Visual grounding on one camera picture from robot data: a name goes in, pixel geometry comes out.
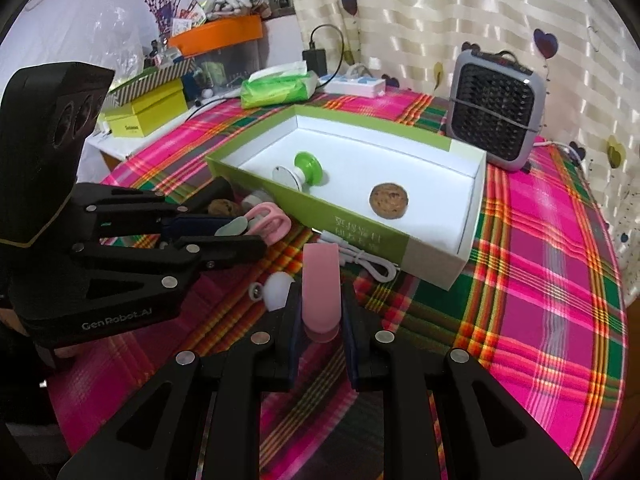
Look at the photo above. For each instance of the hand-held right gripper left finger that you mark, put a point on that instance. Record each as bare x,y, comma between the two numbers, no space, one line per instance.
295,355

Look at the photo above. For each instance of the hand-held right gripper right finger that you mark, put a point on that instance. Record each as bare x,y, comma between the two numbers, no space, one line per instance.
350,350

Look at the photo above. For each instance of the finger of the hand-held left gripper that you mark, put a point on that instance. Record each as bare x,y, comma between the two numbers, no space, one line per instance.
200,225
225,252

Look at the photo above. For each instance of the chocolate chip cookie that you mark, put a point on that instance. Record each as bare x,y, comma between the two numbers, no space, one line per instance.
218,207
389,200

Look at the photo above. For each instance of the pink and green small gadget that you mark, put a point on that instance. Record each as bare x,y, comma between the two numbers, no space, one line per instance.
272,222

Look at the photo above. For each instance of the white round plastic gadget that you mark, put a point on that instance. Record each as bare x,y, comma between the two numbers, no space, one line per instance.
255,196

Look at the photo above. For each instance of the white rubber bulb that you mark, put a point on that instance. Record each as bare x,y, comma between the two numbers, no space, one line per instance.
276,292

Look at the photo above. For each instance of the pink plastic bar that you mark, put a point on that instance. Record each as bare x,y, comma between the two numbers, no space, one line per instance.
322,285

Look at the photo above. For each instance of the green and white cardboard box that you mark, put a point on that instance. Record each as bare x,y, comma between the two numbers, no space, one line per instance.
425,180

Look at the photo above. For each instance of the white side table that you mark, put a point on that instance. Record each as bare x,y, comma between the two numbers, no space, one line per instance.
130,147

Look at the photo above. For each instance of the yellow cardboard box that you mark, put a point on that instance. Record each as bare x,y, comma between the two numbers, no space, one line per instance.
145,110

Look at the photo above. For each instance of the green and white suction knob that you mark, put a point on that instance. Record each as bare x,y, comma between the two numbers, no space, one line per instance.
307,165

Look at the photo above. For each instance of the striped cardboard box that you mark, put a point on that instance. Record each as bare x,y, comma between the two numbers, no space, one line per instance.
150,77

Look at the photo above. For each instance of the green tissue pack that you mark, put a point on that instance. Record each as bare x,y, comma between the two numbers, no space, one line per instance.
277,87

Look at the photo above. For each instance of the clear plastic storage container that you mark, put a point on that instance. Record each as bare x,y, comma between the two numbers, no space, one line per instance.
230,62

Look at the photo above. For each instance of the orange container lid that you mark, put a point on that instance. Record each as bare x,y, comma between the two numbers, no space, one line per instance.
220,35

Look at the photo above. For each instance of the plaid tablecloth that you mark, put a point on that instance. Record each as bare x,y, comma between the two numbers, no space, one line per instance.
540,285

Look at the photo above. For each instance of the black charger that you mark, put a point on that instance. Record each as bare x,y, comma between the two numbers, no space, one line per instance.
315,60

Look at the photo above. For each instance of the colourful card packets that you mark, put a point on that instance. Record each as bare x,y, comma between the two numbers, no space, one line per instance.
187,15

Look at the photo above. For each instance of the white power strip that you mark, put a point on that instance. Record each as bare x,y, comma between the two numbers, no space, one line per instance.
355,86

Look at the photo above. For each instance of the grey desktop heater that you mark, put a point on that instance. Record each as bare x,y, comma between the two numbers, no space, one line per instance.
492,105

